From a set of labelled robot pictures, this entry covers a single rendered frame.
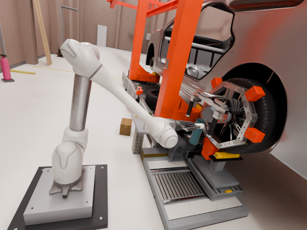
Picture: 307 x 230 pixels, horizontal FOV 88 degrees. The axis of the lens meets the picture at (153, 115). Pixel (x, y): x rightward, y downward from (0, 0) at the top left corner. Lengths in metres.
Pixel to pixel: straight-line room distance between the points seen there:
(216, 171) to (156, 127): 1.16
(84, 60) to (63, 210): 0.80
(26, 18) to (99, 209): 5.81
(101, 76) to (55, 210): 0.75
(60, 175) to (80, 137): 0.25
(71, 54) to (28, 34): 5.54
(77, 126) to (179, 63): 1.05
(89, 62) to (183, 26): 0.99
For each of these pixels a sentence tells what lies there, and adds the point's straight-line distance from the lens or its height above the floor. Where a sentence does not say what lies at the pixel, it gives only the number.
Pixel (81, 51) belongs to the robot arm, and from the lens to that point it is 0.85.
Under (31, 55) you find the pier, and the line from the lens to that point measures 6.44.
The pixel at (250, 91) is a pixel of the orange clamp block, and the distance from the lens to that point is 1.32.
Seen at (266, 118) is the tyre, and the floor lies 0.98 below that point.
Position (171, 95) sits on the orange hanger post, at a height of 0.86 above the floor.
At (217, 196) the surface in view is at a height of 0.14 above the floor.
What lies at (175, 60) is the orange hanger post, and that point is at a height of 1.20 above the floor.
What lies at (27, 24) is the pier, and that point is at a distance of 6.36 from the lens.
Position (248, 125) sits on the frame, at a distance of 1.32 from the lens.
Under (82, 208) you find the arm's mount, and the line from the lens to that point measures 1.11.
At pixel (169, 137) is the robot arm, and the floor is 0.89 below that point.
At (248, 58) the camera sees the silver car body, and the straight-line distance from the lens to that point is 1.61.
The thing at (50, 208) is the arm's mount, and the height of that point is 0.39.
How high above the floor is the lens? 1.29
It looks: 24 degrees down
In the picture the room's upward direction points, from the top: 12 degrees clockwise
